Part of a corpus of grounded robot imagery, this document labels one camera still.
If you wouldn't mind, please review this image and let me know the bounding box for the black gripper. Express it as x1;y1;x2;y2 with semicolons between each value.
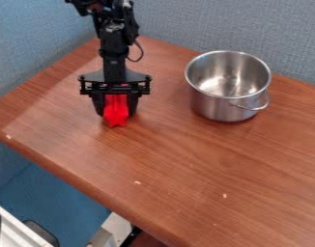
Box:
77;54;152;117

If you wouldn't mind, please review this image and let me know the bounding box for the red star-shaped bar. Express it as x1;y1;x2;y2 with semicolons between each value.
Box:
103;95;128;127

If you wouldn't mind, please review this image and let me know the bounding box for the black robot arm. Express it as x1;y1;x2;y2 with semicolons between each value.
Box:
64;0;152;117

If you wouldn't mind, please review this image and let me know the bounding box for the white appliance at corner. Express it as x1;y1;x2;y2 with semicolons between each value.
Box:
0;206;52;247

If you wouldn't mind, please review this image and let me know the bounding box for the metal pot with handle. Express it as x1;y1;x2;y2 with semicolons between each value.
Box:
184;50;272;123

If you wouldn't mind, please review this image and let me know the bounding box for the white table frame part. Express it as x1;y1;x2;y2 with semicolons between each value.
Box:
85;213;132;247

